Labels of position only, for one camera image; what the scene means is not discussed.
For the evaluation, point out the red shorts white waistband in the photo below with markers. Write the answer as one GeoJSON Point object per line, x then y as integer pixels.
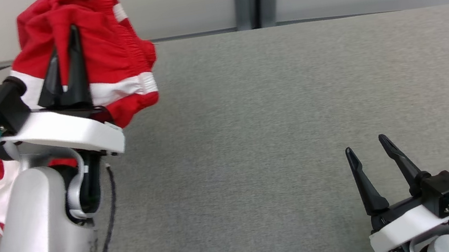
{"type": "Point", "coordinates": [109, 54]}

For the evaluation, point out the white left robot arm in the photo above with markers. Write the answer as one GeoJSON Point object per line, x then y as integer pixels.
{"type": "Point", "coordinates": [39, 236]}

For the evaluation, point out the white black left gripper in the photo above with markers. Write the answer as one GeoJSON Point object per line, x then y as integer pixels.
{"type": "Point", "coordinates": [72, 132]}

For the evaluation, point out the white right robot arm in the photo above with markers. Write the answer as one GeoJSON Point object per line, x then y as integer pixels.
{"type": "Point", "coordinates": [439, 246]}

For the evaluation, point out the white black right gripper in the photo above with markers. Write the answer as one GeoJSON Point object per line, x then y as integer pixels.
{"type": "Point", "coordinates": [407, 225]}

